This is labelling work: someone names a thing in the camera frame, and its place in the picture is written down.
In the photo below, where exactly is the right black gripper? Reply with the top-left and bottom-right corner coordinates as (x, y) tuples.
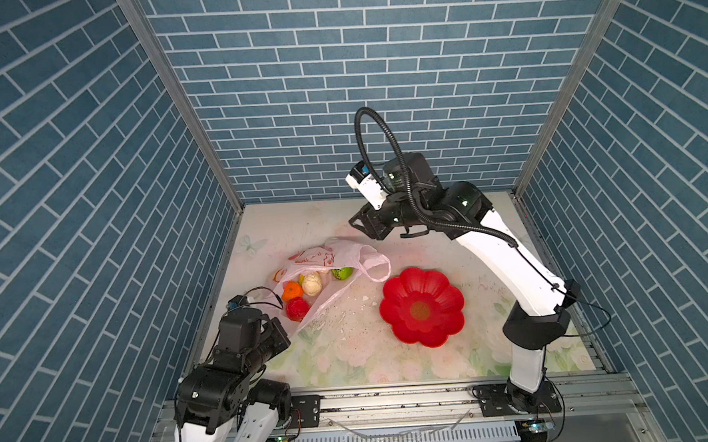
(341, 187), (425, 241)

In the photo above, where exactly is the red fake apple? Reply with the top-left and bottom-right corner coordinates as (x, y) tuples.
(285, 297), (311, 322)

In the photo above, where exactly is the pink plastic bag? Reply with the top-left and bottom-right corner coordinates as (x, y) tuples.
(266, 238), (392, 338)

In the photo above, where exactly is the green fake fruit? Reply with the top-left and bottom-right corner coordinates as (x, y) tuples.
(331, 267), (355, 281)

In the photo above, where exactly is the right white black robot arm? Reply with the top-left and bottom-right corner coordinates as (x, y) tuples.
(380, 182), (576, 413)

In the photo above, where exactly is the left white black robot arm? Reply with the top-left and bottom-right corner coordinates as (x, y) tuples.
(173, 310), (293, 442)

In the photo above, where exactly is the orange fake fruit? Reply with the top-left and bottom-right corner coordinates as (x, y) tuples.
(281, 280), (304, 303)

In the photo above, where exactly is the red flower-shaped bowl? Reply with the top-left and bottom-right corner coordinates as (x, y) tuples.
(379, 267), (466, 348)

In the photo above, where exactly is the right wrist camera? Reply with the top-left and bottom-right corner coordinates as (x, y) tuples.
(345, 161), (389, 210)

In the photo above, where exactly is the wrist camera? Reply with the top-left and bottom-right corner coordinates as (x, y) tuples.
(345, 161), (389, 210)
(225, 295), (250, 312)

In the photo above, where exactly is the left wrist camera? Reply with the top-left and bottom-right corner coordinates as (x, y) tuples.
(225, 295), (250, 312)

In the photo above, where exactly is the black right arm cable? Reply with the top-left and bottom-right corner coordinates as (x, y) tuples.
(352, 93), (613, 348)

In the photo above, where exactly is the white cable duct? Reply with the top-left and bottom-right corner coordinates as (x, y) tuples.
(265, 421), (521, 442)

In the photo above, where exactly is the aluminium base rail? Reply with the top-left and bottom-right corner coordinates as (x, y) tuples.
(150, 372), (665, 442)

